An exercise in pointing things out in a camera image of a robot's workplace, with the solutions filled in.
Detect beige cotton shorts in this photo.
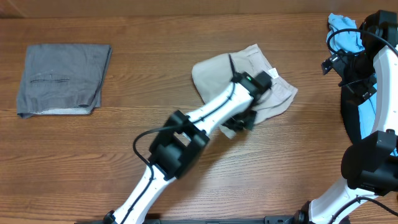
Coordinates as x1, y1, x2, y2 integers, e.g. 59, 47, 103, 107
192, 44, 298, 125

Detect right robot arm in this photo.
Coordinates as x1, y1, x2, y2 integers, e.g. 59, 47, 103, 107
287, 10, 397, 223

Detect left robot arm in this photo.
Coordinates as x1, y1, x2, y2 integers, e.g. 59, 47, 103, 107
103, 72, 272, 223

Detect black garment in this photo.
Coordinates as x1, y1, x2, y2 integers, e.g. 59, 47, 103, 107
340, 85, 363, 144

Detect light blue shirt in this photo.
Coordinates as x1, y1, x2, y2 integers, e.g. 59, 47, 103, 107
326, 10, 397, 144

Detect folded grey shorts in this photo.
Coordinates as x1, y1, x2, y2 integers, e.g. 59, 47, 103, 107
16, 44, 113, 118

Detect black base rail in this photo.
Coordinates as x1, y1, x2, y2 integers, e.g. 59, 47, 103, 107
143, 215, 293, 224

